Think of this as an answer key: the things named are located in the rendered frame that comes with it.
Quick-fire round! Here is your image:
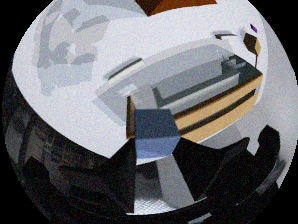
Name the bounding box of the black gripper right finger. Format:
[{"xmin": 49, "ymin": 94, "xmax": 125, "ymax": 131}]
[{"xmin": 172, "ymin": 136, "xmax": 250, "ymax": 202}]

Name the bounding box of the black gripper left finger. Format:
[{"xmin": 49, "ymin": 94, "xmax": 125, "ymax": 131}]
[{"xmin": 59, "ymin": 137, "xmax": 137, "ymax": 213}]

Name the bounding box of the small blue block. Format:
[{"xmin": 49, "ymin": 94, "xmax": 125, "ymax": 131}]
[{"xmin": 134, "ymin": 108, "xmax": 181, "ymax": 159}]

